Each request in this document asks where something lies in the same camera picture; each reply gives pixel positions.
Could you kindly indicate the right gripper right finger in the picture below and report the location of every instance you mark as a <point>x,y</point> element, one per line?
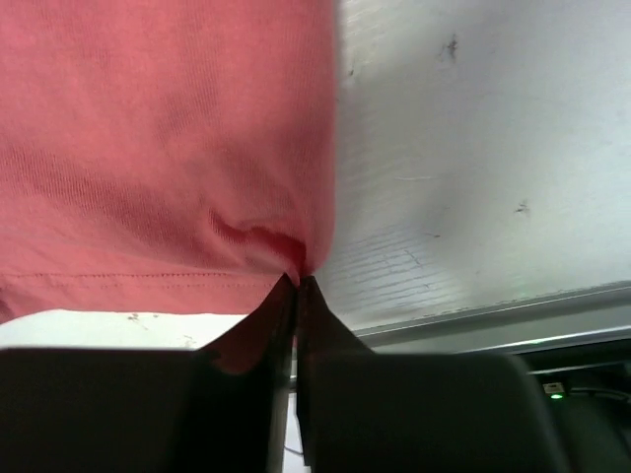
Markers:
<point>360,411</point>

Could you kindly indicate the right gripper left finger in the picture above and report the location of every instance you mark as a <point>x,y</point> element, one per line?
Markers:
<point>219,408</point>

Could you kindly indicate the dusty red t-shirt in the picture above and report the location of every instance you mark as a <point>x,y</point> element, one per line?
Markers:
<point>166,156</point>

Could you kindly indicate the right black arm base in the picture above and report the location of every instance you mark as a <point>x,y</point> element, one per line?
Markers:
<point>588,390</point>

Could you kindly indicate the aluminium table rail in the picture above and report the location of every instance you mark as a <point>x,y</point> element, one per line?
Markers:
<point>571,318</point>

